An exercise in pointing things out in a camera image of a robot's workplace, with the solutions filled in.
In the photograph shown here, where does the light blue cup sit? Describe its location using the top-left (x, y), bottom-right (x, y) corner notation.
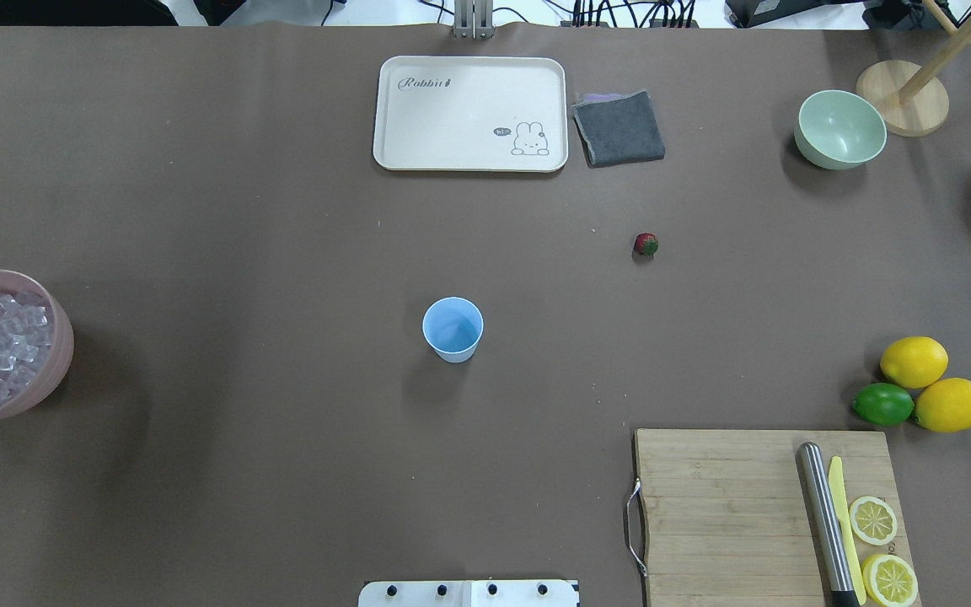
top-left (421, 297), bottom-right (483, 363)

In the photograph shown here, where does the wooden cup stand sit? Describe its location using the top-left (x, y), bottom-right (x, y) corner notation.
top-left (856, 1), bottom-right (971, 137)

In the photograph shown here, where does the red strawberry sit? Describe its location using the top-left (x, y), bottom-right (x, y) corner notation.
top-left (633, 232), bottom-right (659, 257)

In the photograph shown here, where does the cream rabbit serving tray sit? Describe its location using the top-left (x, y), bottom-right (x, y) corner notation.
top-left (373, 56), bottom-right (569, 173)

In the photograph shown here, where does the grey folded cloth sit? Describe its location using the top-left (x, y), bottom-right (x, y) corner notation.
top-left (571, 91), bottom-right (666, 168)

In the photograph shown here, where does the wooden cutting board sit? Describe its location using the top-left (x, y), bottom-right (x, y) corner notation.
top-left (633, 429), bottom-right (903, 606)

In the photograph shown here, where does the mint green bowl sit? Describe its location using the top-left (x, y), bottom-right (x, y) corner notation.
top-left (793, 89), bottom-right (888, 170)

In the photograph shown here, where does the green lime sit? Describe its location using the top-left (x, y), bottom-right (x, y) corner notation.
top-left (851, 383), bottom-right (915, 427)

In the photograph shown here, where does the yellow lemon upper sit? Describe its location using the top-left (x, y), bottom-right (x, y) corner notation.
top-left (879, 336), bottom-right (949, 389)

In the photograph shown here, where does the yellow lemon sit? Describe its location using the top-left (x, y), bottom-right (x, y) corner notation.
top-left (913, 378), bottom-right (971, 433)
top-left (879, 336), bottom-right (949, 389)

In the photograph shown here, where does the lemon slice upper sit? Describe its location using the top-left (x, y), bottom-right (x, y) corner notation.
top-left (847, 496), bottom-right (900, 546)

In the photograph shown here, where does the lemon slice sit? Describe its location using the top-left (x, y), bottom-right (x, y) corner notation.
top-left (861, 554), bottom-right (920, 606)
top-left (847, 496), bottom-right (900, 546)

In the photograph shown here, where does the pink bowl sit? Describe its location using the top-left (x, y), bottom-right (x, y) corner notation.
top-left (0, 269), bottom-right (74, 420)

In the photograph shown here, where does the yellow lemon lower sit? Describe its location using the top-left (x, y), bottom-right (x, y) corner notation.
top-left (913, 378), bottom-right (971, 433)

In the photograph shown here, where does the lemon slice lower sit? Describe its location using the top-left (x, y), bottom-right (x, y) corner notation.
top-left (861, 554), bottom-right (920, 606)

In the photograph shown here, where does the aluminium frame post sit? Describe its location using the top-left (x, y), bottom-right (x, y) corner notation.
top-left (453, 0), bottom-right (496, 40)

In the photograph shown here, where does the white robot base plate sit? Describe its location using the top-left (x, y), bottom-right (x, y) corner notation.
top-left (357, 577), bottom-right (581, 606)

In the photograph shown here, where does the steel handled knife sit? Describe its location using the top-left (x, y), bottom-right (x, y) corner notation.
top-left (798, 442), bottom-right (860, 606)

